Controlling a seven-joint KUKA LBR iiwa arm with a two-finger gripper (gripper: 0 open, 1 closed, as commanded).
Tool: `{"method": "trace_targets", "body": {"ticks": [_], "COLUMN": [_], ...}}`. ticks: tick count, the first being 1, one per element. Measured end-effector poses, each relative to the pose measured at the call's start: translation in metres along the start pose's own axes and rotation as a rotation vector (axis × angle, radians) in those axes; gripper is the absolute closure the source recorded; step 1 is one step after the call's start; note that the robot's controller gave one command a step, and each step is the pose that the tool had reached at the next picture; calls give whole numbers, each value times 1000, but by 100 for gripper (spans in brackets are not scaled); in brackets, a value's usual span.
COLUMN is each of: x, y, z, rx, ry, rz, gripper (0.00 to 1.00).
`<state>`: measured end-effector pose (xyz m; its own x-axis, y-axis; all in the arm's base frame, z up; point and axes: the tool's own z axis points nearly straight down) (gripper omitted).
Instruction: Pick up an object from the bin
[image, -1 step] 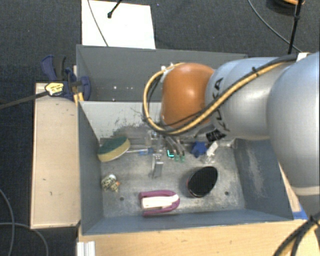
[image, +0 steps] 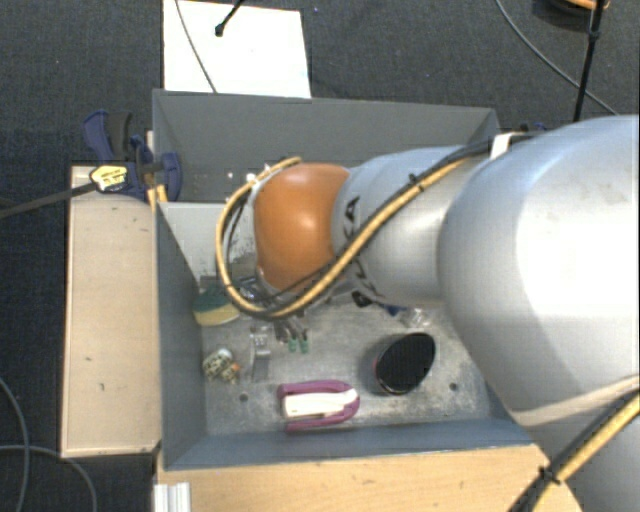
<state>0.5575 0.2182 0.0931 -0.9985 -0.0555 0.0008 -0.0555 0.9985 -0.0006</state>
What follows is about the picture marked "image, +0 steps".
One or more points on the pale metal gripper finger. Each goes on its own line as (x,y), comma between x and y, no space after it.
(254,345)
(265,362)

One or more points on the spotted toy animal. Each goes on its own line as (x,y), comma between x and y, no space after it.
(219,365)

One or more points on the green and yellow sponge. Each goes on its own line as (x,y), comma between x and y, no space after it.
(215,307)

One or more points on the grey metal bin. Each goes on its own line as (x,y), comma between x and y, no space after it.
(320,400)

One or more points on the purple and white stapler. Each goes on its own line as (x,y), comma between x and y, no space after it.
(317,406)

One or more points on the dark red cup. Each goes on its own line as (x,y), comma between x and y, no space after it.
(405,364)

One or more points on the pale wood board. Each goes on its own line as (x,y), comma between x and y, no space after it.
(110,325)

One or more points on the clear plastic bottle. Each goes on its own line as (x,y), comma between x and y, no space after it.
(412,316)

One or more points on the black cylinder on white bracket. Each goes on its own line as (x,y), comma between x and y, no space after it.
(364,299)

